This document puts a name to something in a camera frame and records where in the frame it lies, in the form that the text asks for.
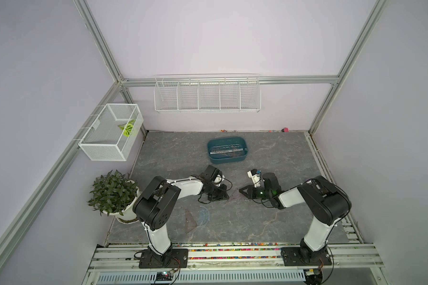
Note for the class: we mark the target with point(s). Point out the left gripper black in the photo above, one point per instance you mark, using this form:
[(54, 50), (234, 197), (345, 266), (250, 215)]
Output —
[(222, 195)]

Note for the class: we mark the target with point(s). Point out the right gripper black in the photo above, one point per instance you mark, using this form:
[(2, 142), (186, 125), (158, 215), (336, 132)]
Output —
[(249, 192)]

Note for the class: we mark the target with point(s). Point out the teal plastic storage box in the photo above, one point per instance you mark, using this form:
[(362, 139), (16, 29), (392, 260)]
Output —
[(223, 141)]

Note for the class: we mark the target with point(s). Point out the clear straight ruler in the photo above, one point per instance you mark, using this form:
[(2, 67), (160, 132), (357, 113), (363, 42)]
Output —
[(230, 153)]

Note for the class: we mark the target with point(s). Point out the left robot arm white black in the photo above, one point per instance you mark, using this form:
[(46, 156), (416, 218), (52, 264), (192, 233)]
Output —
[(155, 205)]

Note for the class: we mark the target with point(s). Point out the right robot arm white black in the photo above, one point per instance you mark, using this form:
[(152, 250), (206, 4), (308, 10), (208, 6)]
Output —
[(328, 203)]

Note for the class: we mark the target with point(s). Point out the blue protractor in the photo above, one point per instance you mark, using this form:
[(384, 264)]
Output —
[(204, 216)]

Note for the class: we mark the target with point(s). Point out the white vent grille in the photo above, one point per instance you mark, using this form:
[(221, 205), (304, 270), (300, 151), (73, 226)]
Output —
[(192, 277)]

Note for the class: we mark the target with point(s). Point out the circuit board left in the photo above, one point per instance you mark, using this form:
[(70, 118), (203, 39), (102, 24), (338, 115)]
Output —
[(163, 276)]

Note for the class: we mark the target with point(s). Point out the circuit board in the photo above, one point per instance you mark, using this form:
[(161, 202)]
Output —
[(313, 277), (163, 276)]

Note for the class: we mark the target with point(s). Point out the potted green plant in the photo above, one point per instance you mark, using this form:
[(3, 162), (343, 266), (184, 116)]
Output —
[(115, 194)]

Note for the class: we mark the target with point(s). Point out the circuit board right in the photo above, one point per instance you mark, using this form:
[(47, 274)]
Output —
[(313, 277)]

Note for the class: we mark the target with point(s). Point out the green leaf toy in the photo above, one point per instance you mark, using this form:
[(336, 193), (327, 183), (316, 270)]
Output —
[(127, 128)]

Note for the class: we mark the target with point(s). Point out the white mesh basket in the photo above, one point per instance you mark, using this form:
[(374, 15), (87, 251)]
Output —
[(104, 141)]

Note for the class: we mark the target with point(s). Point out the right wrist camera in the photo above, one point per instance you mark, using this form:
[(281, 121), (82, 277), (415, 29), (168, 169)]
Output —
[(256, 177)]

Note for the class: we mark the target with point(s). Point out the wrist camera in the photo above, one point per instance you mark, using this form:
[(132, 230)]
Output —
[(256, 177), (212, 175)]

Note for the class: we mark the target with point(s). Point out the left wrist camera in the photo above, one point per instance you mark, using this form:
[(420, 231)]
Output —
[(212, 175)]

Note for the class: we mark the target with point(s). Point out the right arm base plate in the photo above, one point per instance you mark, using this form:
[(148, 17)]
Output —
[(302, 256)]

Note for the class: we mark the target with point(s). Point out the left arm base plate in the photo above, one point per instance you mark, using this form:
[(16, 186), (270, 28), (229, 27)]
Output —
[(174, 258)]

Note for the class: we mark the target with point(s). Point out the white wire wall shelf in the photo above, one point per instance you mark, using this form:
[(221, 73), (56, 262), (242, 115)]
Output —
[(207, 93)]

